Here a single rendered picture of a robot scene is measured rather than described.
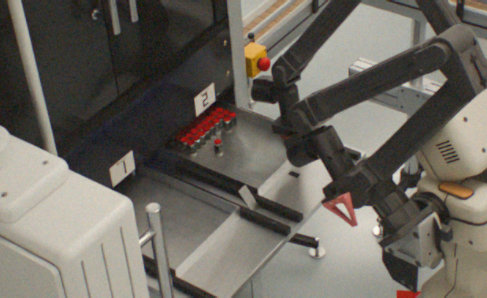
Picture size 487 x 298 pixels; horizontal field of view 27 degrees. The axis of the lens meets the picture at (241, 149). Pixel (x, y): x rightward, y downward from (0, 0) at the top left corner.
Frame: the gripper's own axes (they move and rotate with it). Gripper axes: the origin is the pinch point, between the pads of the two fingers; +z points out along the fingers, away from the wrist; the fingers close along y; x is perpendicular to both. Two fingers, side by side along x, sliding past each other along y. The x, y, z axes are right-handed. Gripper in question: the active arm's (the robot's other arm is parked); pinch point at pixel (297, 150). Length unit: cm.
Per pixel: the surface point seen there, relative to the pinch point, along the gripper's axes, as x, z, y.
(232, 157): 9.9, -0.2, 14.8
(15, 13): 68, -74, 7
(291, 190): 12.6, 3.1, -6.1
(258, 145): 2.1, 0.1, 11.9
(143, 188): 32.8, -1.9, 27.4
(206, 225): 35.3, 1.6, 4.3
